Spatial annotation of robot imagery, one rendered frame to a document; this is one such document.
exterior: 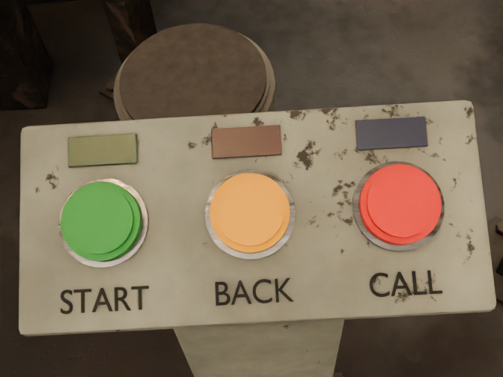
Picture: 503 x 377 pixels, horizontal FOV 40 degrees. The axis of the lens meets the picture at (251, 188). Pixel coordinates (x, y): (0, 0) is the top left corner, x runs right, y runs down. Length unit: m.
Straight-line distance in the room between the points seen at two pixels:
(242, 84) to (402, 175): 0.19
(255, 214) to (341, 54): 0.89
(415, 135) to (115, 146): 0.16
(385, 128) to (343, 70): 0.83
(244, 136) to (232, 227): 0.05
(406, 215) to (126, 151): 0.15
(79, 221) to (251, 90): 0.19
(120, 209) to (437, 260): 0.16
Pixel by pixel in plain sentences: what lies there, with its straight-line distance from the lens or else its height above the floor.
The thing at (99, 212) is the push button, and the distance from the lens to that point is 0.35.
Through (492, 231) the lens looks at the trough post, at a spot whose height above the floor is 0.01.
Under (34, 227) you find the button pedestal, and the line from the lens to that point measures 0.37.
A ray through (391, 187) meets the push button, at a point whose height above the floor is 0.61.
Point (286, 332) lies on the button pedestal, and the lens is 0.41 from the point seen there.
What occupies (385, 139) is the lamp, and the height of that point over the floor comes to 0.61.
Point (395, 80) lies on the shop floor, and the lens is 1.19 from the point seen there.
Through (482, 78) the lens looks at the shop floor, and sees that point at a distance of 1.22.
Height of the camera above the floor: 0.91
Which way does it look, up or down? 59 degrees down
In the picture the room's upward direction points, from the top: 5 degrees counter-clockwise
